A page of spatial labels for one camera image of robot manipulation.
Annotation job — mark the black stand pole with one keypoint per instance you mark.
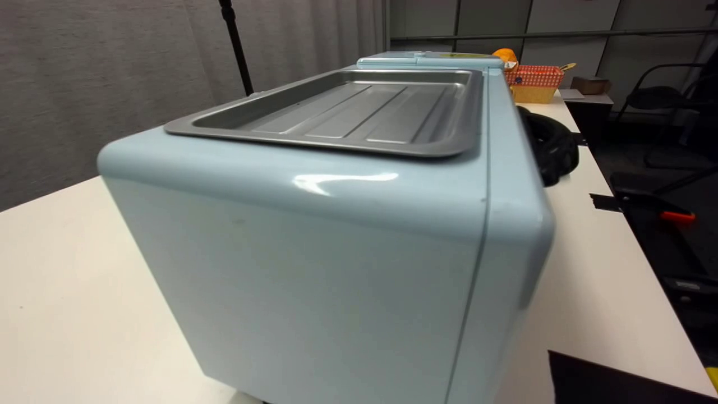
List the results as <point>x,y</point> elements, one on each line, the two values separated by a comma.
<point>237,47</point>

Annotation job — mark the brown cardboard box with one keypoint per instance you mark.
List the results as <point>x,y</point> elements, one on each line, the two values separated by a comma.
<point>590,85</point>

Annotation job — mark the orange fruit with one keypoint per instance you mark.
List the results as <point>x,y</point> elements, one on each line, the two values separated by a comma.
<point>505,55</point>

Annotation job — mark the black clamp with orange tip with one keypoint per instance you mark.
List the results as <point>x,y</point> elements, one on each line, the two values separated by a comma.
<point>645,206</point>

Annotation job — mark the black folding chair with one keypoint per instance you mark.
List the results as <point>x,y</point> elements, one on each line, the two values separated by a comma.
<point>664,95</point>

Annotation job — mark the light blue toy oven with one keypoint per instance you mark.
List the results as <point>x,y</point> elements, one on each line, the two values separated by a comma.
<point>314,269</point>

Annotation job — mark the orange patterned basket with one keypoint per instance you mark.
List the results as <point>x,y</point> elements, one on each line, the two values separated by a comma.
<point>533,77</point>

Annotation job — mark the grey metal baking tray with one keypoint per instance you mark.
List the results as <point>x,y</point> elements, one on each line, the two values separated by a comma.
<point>359,109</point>

